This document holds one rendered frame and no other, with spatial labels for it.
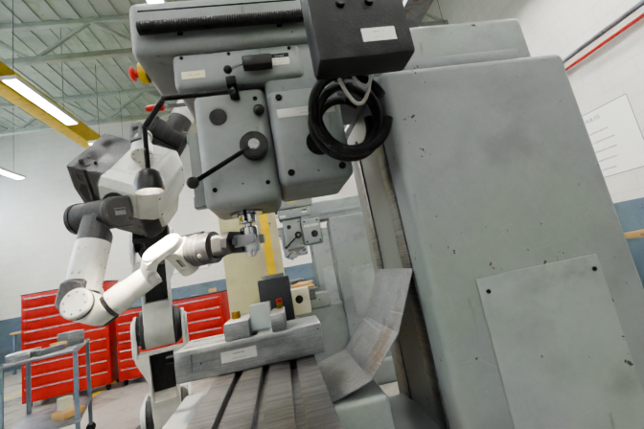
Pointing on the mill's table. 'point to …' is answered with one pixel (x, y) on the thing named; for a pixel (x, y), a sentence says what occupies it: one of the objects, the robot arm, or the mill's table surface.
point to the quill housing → (222, 189)
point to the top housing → (163, 54)
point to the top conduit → (218, 21)
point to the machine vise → (249, 349)
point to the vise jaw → (238, 328)
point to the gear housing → (195, 71)
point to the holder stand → (281, 288)
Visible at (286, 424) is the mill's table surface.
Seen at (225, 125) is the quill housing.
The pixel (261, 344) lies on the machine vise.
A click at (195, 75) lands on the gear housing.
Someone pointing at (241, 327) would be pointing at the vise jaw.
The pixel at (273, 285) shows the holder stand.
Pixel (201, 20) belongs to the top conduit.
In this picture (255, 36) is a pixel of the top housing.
